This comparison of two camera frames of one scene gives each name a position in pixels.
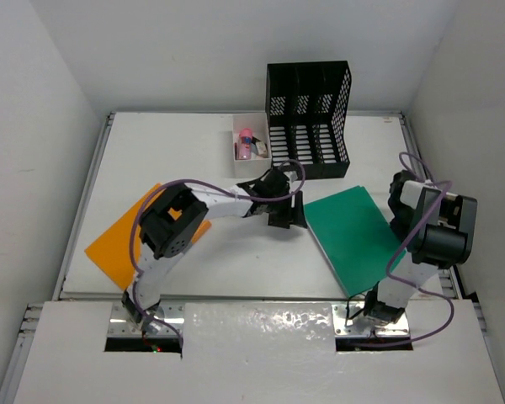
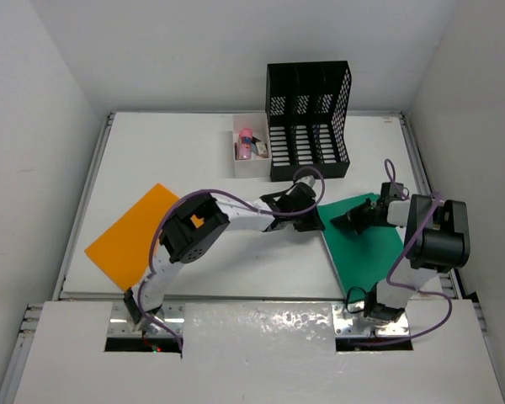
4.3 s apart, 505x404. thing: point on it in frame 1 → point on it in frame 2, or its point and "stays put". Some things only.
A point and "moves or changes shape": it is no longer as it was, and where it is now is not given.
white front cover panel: (257, 353) stays put
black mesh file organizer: (309, 105) stays put
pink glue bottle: (245, 143) stays put
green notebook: (358, 237) moves or changes shape
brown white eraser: (261, 149) stays put
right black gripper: (399, 231) → (349, 223)
